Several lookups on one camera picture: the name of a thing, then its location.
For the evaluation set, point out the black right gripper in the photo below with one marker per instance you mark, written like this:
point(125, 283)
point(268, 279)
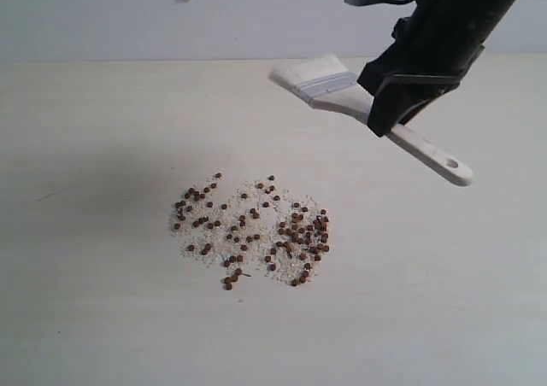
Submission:
point(430, 56)

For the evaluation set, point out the white wooden paint brush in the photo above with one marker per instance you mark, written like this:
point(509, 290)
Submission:
point(325, 83)

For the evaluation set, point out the brown seeds and crumbs pile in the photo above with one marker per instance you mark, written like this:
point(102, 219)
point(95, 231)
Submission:
point(257, 227)

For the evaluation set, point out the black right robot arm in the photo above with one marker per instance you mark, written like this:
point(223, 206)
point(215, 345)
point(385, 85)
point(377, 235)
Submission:
point(492, 11)

